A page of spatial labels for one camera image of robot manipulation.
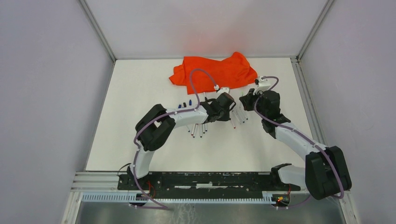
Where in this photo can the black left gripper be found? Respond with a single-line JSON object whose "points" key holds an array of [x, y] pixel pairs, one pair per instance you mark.
{"points": [[226, 118]]}

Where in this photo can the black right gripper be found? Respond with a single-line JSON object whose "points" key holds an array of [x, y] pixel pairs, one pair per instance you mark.
{"points": [[247, 99]]}

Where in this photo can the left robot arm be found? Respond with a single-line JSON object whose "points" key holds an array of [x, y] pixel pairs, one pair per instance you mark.
{"points": [[155, 127]]}

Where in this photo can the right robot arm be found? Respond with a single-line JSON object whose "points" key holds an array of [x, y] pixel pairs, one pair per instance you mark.
{"points": [[325, 172]]}

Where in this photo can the orange cloth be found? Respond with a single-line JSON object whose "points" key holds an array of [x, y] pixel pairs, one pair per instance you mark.
{"points": [[233, 72]]}

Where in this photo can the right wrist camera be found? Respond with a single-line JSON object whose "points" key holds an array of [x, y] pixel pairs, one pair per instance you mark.
{"points": [[262, 84]]}

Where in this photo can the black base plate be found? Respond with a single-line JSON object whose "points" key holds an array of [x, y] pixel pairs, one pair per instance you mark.
{"points": [[205, 185]]}

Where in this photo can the aluminium frame rail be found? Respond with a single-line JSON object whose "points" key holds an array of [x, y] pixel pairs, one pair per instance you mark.
{"points": [[109, 181]]}

